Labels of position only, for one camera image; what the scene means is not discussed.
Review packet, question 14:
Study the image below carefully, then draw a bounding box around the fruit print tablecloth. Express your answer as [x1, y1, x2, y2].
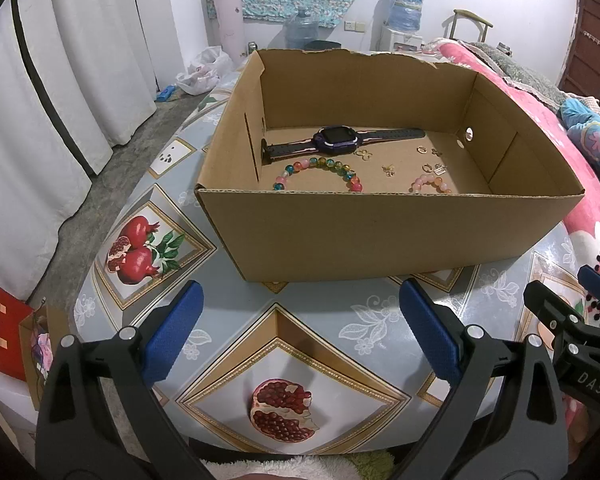
[72, 52, 600, 456]

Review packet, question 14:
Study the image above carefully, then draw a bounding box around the brown paper bag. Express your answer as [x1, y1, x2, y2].
[19, 305, 71, 411]

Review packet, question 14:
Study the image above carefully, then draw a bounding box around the brown cardboard box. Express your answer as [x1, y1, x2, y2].
[195, 47, 586, 283]

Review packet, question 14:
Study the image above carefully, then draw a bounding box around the black purple smart watch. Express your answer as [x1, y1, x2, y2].
[261, 126, 426, 167]

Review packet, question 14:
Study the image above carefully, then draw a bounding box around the red paper bag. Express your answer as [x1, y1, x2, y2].
[0, 287, 33, 381]

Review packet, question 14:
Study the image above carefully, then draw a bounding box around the multicolour bead bracelet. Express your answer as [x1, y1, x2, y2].
[272, 156, 363, 193]

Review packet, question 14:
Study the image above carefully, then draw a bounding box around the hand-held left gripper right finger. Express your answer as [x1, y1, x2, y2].
[399, 277, 570, 480]

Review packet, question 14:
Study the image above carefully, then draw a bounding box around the pink floral blanket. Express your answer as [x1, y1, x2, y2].
[430, 40, 600, 341]

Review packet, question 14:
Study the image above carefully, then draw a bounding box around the grey fuzzy blanket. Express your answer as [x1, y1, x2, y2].
[462, 41, 571, 108]

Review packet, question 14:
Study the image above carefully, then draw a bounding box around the brown wooden door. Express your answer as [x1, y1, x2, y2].
[557, 0, 600, 101]

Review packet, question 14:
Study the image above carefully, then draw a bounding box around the wooden chair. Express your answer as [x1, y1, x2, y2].
[449, 8, 494, 43]

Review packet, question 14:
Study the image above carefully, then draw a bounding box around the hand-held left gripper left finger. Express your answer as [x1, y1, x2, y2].
[35, 280, 204, 480]

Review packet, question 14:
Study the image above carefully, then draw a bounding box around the white fuzzy cloth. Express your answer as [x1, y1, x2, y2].
[200, 452, 396, 480]

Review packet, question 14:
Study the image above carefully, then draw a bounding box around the pale pink rolled mat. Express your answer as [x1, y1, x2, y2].
[215, 0, 243, 58]

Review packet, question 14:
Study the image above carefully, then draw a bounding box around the white water dispenser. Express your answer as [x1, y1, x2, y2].
[380, 25, 426, 53]

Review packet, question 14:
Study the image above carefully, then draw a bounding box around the white curtain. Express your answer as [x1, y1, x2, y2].
[0, 0, 173, 306]

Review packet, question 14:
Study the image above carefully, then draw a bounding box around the blue patterned pillow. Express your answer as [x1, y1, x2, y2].
[560, 95, 600, 163]

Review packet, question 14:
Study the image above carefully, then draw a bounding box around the pink bead bracelet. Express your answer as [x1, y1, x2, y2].
[410, 174, 452, 195]

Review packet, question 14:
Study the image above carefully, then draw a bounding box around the white plastic bag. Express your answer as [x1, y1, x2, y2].
[176, 46, 235, 95]

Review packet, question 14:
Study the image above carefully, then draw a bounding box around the blue water jug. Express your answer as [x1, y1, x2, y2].
[285, 8, 321, 50]

